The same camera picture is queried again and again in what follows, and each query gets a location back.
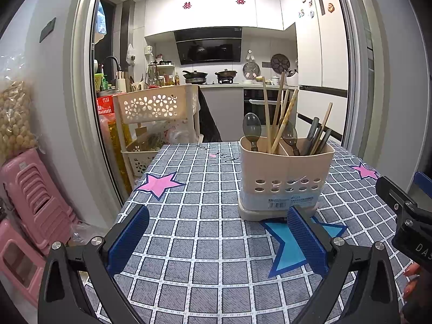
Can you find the white enamel pot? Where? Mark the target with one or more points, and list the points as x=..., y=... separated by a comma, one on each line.
x=275, y=81

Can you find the white upper kitchen cabinets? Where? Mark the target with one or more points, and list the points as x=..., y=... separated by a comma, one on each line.
x=216, y=10

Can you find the round hanging steamer plate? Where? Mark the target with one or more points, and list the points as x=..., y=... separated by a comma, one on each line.
x=251, y=71

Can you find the gas stove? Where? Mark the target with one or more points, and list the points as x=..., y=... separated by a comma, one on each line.
x=195, y=81

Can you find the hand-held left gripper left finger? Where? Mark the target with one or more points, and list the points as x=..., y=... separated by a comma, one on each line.
x=130, y=243

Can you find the pink plastic stool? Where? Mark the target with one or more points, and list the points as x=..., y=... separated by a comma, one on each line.
x=18, y=256

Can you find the light blue hanging cloth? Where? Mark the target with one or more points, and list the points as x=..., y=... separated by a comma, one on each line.
x=101, y=20

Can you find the blue star sticker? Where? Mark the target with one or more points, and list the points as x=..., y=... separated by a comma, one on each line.
x=287, y=249

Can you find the black kitchen faucet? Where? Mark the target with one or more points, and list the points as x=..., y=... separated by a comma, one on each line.
x=111, y=61

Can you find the white refrigerator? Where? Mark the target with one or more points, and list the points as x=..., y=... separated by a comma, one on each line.
x=320, y=40

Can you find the black built-in oven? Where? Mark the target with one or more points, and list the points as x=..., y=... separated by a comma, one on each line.
x=256, y=108

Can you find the white spice rack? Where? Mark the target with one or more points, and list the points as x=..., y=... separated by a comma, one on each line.
x=162, y=72

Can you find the beige flower-cutout storage cart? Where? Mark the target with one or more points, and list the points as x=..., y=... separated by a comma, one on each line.
x=158, y=104

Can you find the clear bag of beige pellets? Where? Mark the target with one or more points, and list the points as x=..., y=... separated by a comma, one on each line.
x=15, y=118

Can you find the black wok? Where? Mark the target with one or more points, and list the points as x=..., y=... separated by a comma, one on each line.
x=195, y=74

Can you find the beige knife block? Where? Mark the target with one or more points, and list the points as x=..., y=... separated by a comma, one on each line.
x=120, y=81

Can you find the dark wall switch panel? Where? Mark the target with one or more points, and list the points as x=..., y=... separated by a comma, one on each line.
x=47, y=29

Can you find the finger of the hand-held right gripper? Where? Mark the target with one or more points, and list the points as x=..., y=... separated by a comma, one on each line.
x=423, y=180
x=395, y=192

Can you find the large yellow oil bottle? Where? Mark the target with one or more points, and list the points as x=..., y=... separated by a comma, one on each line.
x=116, y=138

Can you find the dark round flower-pattern pan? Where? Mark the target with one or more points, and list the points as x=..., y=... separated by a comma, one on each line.
x=280, y=63

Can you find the dark cooking pot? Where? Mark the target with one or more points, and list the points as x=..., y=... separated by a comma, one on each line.
x=225, y=73

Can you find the grey kitchen counter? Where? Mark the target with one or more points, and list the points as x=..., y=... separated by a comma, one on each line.
x=229, y=108

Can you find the white rice cooker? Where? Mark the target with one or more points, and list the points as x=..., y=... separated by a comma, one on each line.
x=292, y=77

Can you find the person's right hand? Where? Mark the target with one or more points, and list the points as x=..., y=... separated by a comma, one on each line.
x=411, y=271

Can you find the white hanging plastic bag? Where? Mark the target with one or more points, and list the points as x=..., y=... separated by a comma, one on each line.
x=131, y=55

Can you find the clear plastic bags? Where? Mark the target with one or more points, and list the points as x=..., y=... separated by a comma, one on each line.
x=168, y=131

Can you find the stack of pink plastic stools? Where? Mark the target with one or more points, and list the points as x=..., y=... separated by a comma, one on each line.
x=37, y=189

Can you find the black hanging cloth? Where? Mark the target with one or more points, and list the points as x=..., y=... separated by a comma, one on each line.
x=207, y=114

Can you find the patterned wooden chopstick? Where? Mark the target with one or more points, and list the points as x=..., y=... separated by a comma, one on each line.
x=287, y=114

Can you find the grey checked tablecloth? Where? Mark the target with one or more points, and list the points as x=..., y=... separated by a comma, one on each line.
x=202, y=229

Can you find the pink star sticker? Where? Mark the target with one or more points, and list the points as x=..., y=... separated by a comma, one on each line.
x=366, y=172
x=158, y=184

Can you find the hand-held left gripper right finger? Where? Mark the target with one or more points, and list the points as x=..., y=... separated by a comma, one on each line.
x=307, y=243

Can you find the black range hood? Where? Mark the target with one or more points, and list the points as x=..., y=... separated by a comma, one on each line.
x=211, y=49

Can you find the white wall dispenser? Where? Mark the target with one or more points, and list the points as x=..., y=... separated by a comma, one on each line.
x=148, y=50

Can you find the beige plastic utensil holder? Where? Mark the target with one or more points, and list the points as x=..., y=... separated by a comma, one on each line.
x=280, y=172

